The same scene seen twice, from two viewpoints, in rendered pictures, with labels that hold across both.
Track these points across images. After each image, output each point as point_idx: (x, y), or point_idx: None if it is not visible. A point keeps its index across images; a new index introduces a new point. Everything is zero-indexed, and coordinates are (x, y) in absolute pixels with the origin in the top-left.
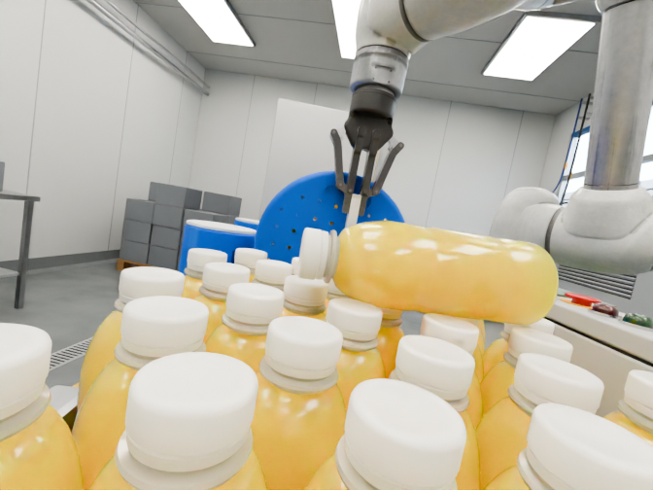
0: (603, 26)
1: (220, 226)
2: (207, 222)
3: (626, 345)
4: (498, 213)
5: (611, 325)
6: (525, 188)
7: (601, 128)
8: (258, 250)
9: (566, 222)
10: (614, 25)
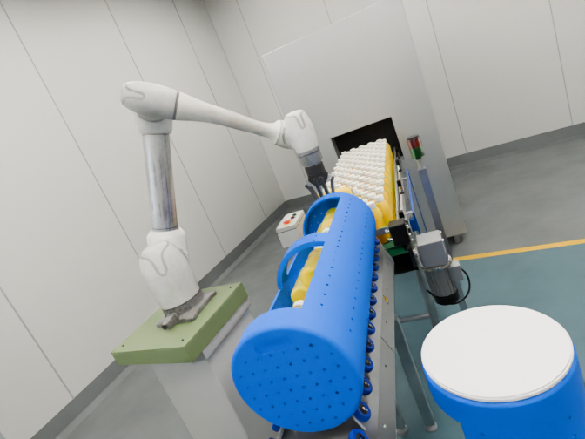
0: (164, 141)
1: (485, 331)
2: (536, 350)
3: (302, 214)
4: (180, 262)
5: (300, 213)
6: (164, 241)
7: (174, 195)
8: (368, 204)
9: (184, 249)
10: (169, 143)
